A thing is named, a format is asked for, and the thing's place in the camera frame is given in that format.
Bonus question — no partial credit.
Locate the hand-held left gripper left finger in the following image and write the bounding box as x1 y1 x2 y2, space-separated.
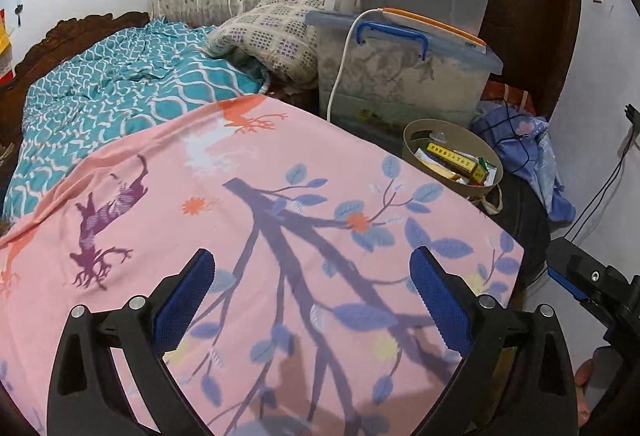
47 247 218 436

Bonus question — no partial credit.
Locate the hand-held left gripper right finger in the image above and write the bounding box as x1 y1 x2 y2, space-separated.
409 246 581 436

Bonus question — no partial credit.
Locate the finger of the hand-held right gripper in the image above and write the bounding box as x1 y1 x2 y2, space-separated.
545 237 615 334

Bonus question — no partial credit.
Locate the beige round bin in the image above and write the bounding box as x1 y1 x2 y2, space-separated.
402 118 505 202

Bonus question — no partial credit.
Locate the yellow printed box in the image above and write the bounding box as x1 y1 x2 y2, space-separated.
426 143 488 184

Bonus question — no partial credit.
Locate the person's right hand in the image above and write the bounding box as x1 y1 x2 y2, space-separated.
574 360 596 423

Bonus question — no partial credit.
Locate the blue cloth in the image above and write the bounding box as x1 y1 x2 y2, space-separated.
472 102 576 223

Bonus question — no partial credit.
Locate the pink floral tablecloth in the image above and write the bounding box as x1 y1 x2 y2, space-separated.
0 95 526 436

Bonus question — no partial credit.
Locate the red bag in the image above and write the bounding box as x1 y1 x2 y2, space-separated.
482 81 536 117

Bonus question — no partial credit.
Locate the clear storage box blue lid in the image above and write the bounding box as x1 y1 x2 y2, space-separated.
305 11 503 127

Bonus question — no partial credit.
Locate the teal patterned blanket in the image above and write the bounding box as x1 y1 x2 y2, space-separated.
2 16 268 222

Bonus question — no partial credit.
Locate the dark wooden door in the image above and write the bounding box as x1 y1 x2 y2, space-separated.
480 0 583 122

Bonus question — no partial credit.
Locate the orange trimmed flat device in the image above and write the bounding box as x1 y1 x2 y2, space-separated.
380 7 488 53

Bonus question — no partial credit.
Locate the checked pillow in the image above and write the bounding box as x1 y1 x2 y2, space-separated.
205 0 361 89

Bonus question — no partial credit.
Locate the carved wooden headboard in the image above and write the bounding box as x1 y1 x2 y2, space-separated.
0 11 151 152

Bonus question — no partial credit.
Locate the black wall cable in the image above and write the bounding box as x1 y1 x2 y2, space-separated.
570 103 640 237

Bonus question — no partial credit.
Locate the white cable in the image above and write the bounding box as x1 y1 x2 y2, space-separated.
326 8 386 122

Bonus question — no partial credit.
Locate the red yellow wall calendar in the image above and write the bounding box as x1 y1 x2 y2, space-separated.
0 8 15 84

